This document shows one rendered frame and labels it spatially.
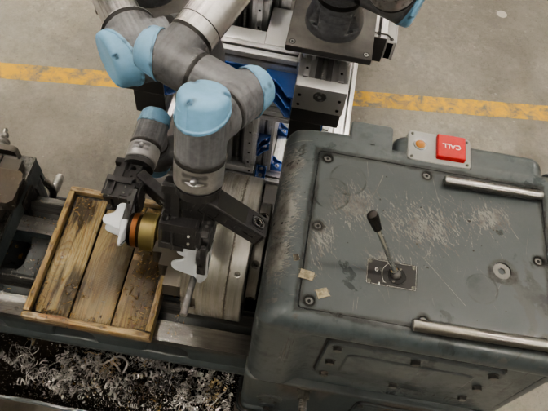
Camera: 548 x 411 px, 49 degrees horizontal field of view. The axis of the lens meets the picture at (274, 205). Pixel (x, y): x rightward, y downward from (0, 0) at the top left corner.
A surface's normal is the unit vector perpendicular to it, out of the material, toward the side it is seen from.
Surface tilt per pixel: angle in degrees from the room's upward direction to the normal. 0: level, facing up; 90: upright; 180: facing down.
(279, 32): 0
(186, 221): 19
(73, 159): 0
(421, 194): 0
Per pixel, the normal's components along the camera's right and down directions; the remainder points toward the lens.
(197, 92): 0.13, -0.76
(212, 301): -0.12, 0.65
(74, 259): 0.08, -0.51
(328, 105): -0.17, 0.84
